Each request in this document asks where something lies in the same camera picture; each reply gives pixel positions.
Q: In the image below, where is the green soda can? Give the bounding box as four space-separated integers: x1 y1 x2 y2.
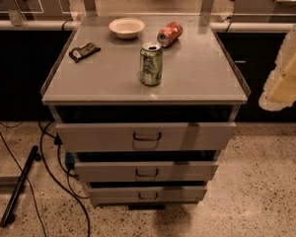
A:
139 42 163 86

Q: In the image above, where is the orange soda can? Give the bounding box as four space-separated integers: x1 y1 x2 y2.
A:
157 22 183 47

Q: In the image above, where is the blue plug connector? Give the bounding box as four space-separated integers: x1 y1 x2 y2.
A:
65 152 75 170

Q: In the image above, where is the white bowl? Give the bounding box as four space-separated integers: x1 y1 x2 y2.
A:
109 18 145 40

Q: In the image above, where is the grey top drawer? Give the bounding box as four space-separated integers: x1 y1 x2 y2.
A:
56 122 236 152

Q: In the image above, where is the grey bottom drawer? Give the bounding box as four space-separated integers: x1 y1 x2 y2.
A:
89 185 206 205

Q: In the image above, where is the black bar on floor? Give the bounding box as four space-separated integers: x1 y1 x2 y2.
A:
0 146 38 228

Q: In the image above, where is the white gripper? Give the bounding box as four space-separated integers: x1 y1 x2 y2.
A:
259 26 296 112

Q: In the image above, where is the grey drawer cabinet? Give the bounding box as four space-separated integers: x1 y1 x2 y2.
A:
41 15 250 191

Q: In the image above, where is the dark snack wrapper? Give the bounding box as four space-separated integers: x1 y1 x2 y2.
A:
69 42 101 63

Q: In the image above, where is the black floor cable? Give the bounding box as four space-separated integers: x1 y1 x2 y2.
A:
0 120 92 237

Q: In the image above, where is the white horizontal rail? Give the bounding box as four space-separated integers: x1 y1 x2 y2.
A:
0 21 296 33

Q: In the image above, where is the grey drawer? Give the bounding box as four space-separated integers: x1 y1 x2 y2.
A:
75 161 218 183
89 185 206 205
56 122 236 152

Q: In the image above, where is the grey middle drawer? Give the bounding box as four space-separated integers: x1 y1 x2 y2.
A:
75 161 218 183

